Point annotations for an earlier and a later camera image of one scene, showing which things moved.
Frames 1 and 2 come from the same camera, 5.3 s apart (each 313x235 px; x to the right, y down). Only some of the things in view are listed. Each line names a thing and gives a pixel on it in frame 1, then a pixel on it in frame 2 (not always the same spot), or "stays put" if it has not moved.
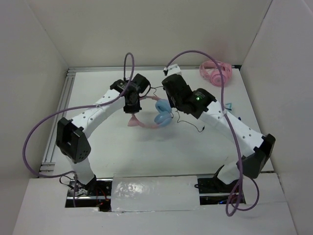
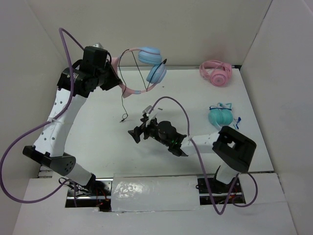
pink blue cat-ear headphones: x=163 y=115 to x=156 y=71
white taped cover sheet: x=140 y=193 stays put
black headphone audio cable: x=155 y=87 to x=146 y=89
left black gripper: x=135 y=108 to x=115 y=80
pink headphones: x=209 y=69 stays put
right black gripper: x=171 y=102 to x=138 y=130
